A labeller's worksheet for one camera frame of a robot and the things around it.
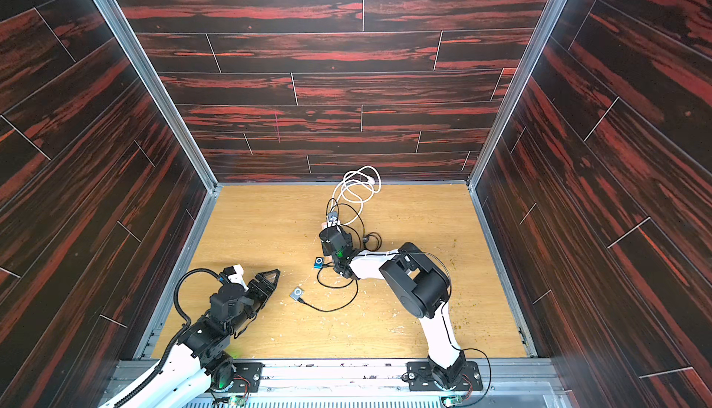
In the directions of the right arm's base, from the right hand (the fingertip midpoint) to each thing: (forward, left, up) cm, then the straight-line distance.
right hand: (338, 232), depth 99 cm
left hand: (-21, +15, +6) cm, 27 cm away
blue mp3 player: (-10, +6, -4) cm, 13 cm away
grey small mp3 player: (-22, +12, -4) cm, 25 cm away
